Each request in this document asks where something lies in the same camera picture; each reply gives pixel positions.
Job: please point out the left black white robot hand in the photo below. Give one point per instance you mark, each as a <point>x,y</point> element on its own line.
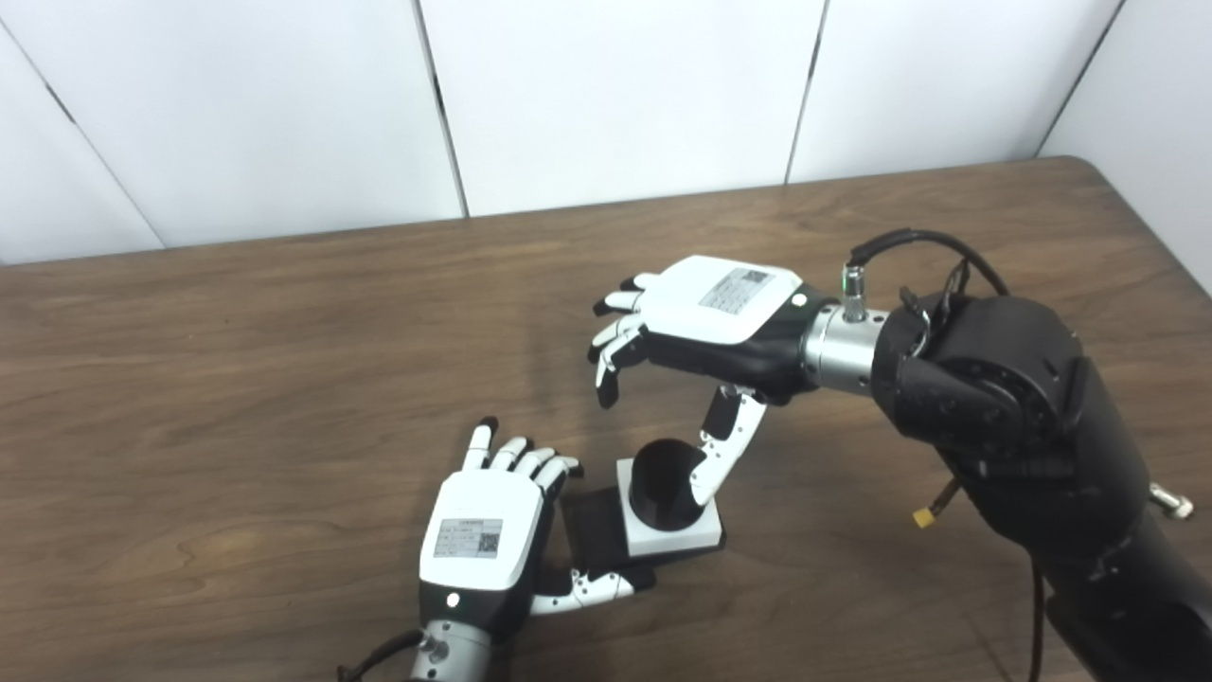
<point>483,540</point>

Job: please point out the black peg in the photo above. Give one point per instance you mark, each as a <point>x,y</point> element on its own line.
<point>663,483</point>

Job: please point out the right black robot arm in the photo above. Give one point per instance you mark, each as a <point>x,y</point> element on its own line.
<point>1023,417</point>

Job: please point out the white square piece with hole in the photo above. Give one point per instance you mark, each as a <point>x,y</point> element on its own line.
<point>672,542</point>

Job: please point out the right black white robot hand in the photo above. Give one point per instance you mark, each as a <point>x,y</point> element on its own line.
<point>720,303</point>

